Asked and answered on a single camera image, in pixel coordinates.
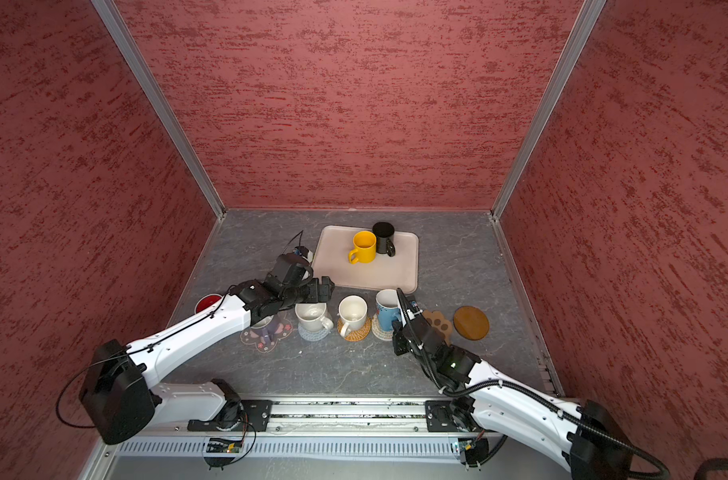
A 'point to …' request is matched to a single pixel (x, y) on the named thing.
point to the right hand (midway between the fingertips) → (393, 329)
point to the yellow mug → (364, 248)
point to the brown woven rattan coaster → (355, 335)
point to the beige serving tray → (400, 271)
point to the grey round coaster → (313, 336)
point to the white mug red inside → (207, 301)
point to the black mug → (385, 238)
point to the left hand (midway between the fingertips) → (319, 291)
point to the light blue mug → (388, 309)
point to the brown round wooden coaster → (470, 322)
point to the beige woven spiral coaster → (378, 331)
